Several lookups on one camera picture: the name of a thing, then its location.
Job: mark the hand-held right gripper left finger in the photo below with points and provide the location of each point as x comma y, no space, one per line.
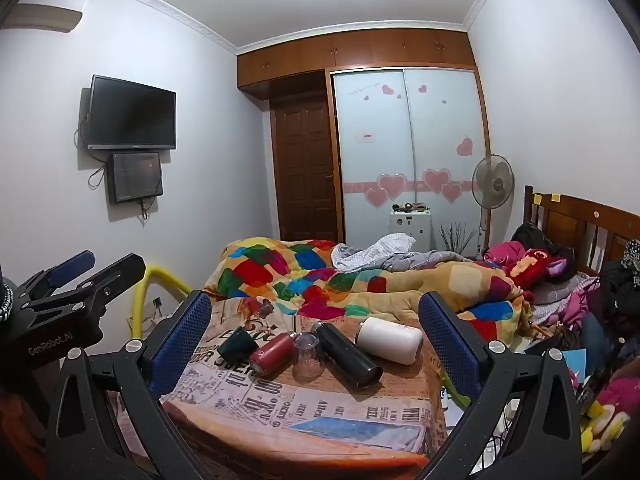
184,341

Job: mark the spiky potted plant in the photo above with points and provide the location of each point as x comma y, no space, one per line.
457,240

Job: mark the black wall television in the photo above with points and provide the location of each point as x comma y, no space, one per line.
132,112

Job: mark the black bag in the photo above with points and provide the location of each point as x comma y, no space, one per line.
532,236

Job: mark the dark clothing pile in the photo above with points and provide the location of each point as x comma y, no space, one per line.
622,280

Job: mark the brown wooden door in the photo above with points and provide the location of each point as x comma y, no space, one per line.
305,170

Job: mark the grey white blanket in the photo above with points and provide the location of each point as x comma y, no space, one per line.
385,255

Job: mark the white standing fan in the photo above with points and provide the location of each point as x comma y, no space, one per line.
494,180

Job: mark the red bottle cup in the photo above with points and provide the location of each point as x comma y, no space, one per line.
272,352

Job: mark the yellow foam tube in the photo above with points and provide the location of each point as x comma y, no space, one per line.
150,275

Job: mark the pink cloth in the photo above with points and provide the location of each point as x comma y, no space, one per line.
502,251

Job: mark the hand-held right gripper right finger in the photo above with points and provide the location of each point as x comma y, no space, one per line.
449,344

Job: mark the wooden overhead cabinet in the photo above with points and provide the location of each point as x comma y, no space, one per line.
350,52

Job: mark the clear glass cup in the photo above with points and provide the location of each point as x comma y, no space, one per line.
306,357

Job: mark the wardrobe with heart stickers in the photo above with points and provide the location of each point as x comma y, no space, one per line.
400,140

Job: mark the red plush toy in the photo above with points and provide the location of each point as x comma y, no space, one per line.
535,265

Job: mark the newspaper print cloth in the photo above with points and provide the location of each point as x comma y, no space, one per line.
260,410

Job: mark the wooden bed headboard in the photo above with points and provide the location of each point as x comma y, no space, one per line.
575,220

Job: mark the black thermos cup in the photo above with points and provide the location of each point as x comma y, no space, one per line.
345,355

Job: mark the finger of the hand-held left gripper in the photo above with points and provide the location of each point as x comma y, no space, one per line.
112,275
75,265

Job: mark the colourful patchwork quilt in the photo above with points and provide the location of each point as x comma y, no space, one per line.
310,280

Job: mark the white boxy appliance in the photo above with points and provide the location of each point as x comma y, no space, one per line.
410,230

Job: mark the yellow plush toy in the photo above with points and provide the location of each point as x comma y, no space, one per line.
602,425

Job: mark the pink plush toy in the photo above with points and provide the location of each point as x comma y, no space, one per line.
620,392

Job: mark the small black monitor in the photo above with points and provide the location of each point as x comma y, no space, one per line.
136,176

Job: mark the dark green cup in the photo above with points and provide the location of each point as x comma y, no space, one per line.
237,342

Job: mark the white thermos cup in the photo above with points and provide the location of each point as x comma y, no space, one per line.
390,340

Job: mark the light blue book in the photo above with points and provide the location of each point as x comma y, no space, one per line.
576,365

